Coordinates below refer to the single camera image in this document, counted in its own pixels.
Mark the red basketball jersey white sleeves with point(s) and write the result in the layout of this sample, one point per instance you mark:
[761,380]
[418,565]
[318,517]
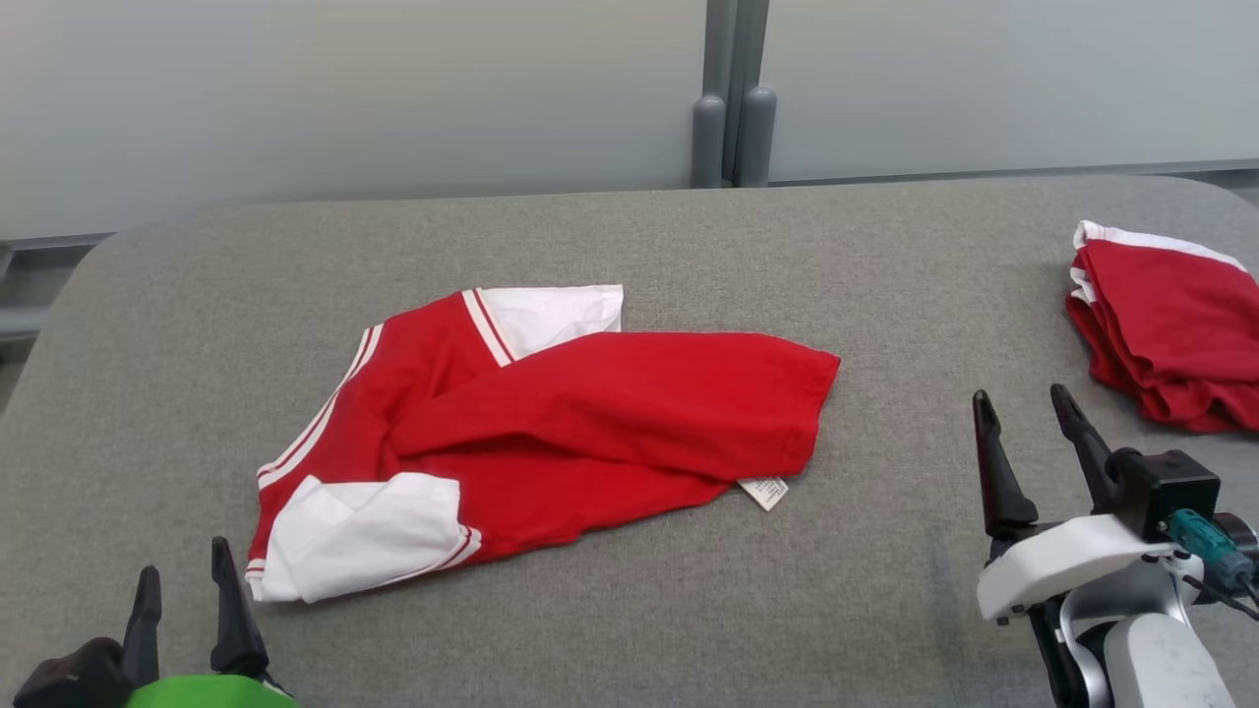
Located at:
[629,403]

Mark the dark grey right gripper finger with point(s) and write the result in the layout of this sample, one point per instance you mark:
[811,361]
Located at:
[1087,442]
[1001,482]

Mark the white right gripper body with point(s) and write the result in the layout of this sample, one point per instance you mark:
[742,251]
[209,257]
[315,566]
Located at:
[1062,565]

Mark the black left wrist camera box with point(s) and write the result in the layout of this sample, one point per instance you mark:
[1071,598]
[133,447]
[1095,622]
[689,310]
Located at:
[69,678]

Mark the red shorts with white trim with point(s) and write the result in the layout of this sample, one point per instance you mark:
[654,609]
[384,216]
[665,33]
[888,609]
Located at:
[1170,324]

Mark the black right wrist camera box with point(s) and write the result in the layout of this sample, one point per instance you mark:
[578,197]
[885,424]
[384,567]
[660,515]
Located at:
[1170,487]

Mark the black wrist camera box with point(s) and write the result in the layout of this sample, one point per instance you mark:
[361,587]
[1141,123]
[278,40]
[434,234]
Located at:
[69,678]
[1170,487]

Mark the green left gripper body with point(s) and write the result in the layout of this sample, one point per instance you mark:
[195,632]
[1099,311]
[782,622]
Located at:
[207,693]

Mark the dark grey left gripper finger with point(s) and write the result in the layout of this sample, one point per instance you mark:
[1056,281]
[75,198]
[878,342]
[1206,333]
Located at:
[145,629]
[236,629]

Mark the grey partition post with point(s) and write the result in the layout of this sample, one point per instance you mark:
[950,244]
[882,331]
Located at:
[757,128]

